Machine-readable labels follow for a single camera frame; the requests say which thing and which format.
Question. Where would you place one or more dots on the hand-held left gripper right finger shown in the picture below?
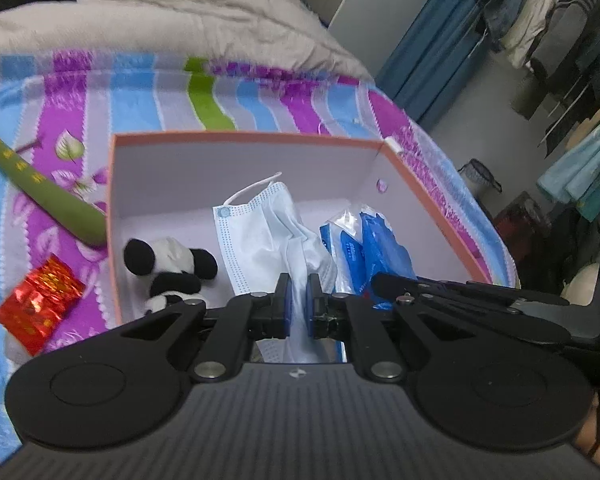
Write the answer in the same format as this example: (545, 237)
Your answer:
(312, 306)

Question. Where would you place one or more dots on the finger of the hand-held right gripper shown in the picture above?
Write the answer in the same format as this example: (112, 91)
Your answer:
(505, 327)
(460, 287)

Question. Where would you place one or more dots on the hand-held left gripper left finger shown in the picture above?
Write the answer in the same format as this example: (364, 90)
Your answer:
(283, 306)

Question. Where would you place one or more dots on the white face mask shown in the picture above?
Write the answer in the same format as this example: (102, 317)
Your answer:
(265, 245)

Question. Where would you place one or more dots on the clear packet with blue print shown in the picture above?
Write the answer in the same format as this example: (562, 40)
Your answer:
(339, 245)

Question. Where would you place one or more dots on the blue plastic packet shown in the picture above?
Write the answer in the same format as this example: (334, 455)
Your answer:
(386, 255)

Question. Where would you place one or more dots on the small panda plush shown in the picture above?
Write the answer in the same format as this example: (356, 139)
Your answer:
(172, 275)

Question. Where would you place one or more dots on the orange cardboard box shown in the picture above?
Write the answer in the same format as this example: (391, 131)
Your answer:
(240, 170)

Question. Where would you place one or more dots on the red stool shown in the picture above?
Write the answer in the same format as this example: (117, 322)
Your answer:
(522, 225)

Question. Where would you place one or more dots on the white charger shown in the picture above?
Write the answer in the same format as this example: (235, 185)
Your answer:
(394, 145)

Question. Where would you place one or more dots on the hanging light blue garment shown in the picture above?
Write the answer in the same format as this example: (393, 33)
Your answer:
(585, 165)

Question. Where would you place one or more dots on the red foil packet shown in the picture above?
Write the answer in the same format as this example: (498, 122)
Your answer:
(40, 300)

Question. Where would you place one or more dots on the blue curtain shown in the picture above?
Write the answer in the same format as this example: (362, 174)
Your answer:
(430, 45)

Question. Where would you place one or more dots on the striped floral bed sheet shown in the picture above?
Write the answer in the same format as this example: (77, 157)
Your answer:
(145, 95)

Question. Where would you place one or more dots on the hanging white purple coat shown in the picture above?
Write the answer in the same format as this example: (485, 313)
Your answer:
(535, 20)

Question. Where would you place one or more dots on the green plush snake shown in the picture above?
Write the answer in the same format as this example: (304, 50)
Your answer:
(35, 180)

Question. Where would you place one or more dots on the hanging dark striped jacket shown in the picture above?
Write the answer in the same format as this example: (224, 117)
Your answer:
(575, 25)

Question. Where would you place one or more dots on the hanging denim jacket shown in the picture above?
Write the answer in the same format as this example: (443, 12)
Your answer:
(505, 0)

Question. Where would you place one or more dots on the white cabinet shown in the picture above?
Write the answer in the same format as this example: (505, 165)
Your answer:
(380, 5)

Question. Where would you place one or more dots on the grey duvet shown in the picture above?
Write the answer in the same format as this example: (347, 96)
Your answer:
(180, 15)

